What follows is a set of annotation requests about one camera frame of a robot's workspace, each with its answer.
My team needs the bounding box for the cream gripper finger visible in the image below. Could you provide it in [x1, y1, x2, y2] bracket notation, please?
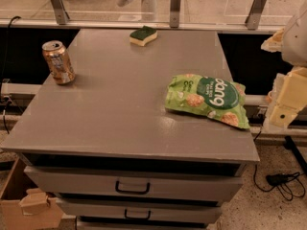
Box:
[265, 66, 307, 128]
[261, 29, 284, 53]

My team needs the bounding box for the orange soda can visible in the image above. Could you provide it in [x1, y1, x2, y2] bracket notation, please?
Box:
[42, 40, 76, 84]

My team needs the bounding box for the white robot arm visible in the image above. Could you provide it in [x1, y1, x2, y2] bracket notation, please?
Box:
[261, 2, 307, 128]

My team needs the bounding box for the green rice chip bag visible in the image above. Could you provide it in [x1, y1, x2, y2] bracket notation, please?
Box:
[165, 74, 249, 129]

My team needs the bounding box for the green yellow sponge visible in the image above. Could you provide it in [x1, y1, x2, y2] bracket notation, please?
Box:
[130, 26, 157, 47]

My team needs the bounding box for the grey drawer cabinet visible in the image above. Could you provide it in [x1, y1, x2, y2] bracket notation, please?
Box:
[3, 29, 259, 230]

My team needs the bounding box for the cardboard box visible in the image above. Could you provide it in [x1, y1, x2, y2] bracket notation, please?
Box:
[0, 159, 63, 230]

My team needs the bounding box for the right metal bracket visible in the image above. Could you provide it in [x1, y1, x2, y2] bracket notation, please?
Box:
[245, 0, 267, 30]

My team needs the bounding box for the metal bracket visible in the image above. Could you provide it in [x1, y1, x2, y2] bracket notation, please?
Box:
[50, 0, 69, 25]
[169, 0, 181, 28]
[245, 0, 267, 30]

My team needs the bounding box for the black power adapter with cable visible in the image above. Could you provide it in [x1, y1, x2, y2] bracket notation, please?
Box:
[252, 166, 306, 201]

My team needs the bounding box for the middle metal bracket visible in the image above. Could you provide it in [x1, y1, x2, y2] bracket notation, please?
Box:
[169, 0, 181, 28]

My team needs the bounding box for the top drawer black handle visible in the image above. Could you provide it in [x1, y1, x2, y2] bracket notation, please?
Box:
[115, 181, 151, 195]

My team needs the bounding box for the drawer black handle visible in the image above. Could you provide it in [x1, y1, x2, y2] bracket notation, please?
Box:
[124, 209, 152, 220]
[115, 181, 151, 195]

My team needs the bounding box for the middle drawer black handle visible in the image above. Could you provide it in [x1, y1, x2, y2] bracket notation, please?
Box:
[124, 209, 152, 220]

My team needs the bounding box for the left metal bracket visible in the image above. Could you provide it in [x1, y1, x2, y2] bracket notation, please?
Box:
[50, 0, 69, 25]

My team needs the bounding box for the black cable at left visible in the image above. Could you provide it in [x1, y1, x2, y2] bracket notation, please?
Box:
[0, 15, 22, 81]

